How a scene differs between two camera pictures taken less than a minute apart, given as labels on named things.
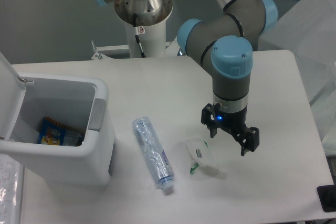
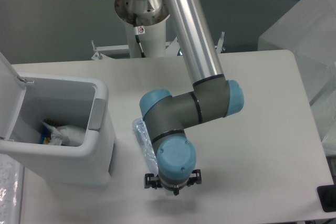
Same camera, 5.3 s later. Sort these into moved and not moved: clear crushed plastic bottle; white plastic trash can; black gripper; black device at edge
Moved: black gripper
Not moved: black device at edge; clear crushed plastic bottle; white plastic trash can
